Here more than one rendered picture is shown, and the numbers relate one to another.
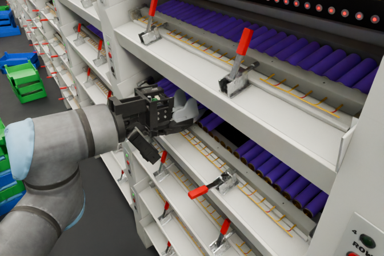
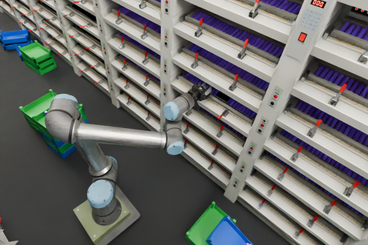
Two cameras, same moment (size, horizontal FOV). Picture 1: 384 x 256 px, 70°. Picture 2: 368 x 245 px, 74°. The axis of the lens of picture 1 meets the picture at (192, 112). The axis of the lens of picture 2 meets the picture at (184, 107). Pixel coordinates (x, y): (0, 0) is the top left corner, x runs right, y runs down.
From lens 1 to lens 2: 0.96 m
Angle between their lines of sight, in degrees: 19
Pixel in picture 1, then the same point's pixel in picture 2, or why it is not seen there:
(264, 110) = (242, 94)
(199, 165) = (214, 108)
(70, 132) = (184, 104)
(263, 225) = (239, 123)
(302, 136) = (251, 101)
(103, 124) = (191, 100)
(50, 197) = (177, 124)
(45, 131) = (179, 105)
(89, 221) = not seen: hidden behind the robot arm
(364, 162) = (264, 106)
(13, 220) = (173, 131)
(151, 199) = not seen: hidden behind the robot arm
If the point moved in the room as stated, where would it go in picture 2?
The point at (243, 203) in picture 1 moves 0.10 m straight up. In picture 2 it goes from (231, 118) to (235, 106)
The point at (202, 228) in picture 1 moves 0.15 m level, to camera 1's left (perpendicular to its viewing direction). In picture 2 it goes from (211, 130) to (189, 133)
